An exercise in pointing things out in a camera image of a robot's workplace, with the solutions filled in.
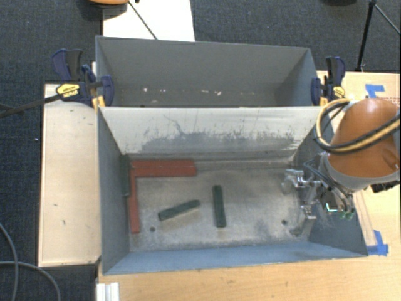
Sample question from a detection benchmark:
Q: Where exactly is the pale wood board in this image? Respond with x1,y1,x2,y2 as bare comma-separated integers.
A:
37,83,103,268

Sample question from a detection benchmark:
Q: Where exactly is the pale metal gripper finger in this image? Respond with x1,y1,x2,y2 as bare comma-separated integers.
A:
281,167,321,196
289,203,318,237

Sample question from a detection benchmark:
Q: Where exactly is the dark green flat block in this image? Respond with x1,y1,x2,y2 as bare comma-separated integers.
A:
157,199,201,222
211,184,227,229

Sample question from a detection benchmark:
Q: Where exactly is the red-brown flat block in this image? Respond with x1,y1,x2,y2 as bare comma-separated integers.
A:
129,166,198,178
128,176,141,235
130,159,195,169

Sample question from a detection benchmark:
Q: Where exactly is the grey metal bin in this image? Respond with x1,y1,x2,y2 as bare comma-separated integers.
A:
95,35,369,277

